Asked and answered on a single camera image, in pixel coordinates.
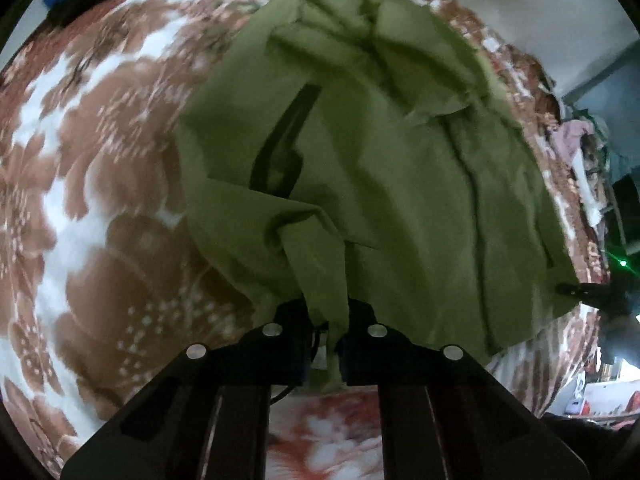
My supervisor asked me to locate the pink cloth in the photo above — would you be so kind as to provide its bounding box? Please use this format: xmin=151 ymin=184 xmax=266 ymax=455
xmin=550 ymin=119 xmax=598 ymax=161

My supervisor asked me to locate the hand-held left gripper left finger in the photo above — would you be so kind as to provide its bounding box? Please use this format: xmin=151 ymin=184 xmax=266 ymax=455
xmin=60 ymin=300 xmax=313 ymax=480

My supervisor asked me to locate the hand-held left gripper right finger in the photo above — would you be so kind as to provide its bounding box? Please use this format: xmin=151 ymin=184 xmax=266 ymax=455
xmin=335 ymin=300 xmax=591 ymax=480

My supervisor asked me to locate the white cloth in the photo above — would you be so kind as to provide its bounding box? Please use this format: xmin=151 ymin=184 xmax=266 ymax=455
xmin=570 ymin=152 xmax=603 ymax=226

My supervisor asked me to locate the floral brown blanket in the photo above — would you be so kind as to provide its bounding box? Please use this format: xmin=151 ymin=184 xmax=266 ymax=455
xmin=0 ymin=0 xmax=615 ymax=480

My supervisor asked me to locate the green zip jacket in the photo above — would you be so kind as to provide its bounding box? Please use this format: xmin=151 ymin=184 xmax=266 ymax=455
xmin=177 ymin=0 xmax=583 ymax=396

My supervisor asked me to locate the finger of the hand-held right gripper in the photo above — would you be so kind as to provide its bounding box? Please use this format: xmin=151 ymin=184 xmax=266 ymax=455
xmin=556 ymin=282 xmax=610 ymax=307

